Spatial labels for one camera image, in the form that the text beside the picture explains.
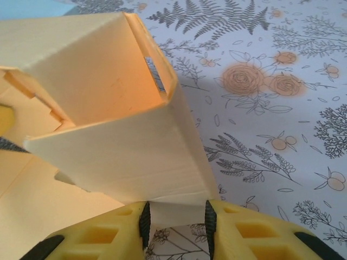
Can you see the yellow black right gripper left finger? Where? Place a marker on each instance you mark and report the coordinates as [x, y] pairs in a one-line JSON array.
[[95, 238]]

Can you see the light blue paper box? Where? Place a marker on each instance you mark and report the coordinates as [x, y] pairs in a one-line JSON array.
[[27, 8]]

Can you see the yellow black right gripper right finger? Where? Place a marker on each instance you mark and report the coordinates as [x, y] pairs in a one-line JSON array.
[[257, 241]]

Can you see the orange paper box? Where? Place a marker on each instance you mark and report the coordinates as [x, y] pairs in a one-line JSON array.
[[122, 149]]

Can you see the floral table mat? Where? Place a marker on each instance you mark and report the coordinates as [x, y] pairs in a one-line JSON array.
[[271, 122]]

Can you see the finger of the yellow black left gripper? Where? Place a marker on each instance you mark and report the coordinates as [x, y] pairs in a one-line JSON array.
[[6, 120]]

